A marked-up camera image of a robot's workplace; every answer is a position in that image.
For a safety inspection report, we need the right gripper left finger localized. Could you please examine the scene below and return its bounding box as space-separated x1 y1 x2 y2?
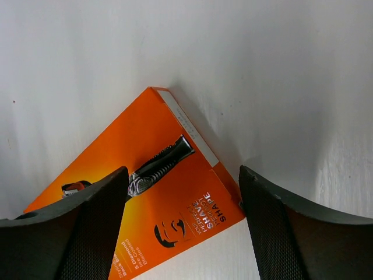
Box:
1 166 128 279

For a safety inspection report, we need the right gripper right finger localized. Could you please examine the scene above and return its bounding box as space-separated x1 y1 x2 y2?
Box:
239 166 372 279

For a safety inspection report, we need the orange razor box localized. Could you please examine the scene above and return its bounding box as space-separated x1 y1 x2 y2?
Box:
26 87 244 279

